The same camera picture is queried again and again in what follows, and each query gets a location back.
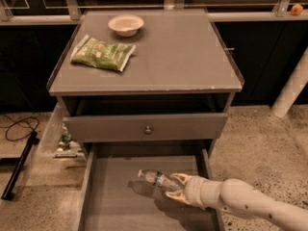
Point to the white pole leg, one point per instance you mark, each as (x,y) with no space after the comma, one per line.
(292,89)

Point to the clear plastic water bottle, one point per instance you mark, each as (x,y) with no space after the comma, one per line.
(160,180)

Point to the metal railing frame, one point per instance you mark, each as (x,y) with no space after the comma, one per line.
(53,12)

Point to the grey drawer cabinet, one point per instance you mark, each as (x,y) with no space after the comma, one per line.
(180,67)

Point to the round metal drawer knob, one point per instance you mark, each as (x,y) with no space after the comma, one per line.
(148,130)

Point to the grey top drawer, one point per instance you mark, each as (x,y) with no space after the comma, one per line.
(98,128)

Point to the white paper bowl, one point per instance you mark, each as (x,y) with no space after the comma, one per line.
(125,25)

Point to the grey open middle drawer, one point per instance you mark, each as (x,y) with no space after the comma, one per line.
(114,198)

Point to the small orange object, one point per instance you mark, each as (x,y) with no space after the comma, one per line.
(296,9)

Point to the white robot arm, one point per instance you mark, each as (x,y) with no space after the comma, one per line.
(236,197)

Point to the green chip bag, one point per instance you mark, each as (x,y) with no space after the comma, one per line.
(101,54)

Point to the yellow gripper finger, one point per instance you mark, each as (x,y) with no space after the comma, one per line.
(177,196)
(181,179)

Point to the black metal floor bar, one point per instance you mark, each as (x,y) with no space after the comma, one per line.
(18,165)

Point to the clear plastic storage bin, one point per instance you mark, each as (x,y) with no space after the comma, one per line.
(56,142)

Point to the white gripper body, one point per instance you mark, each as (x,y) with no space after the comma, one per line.
(194,190)

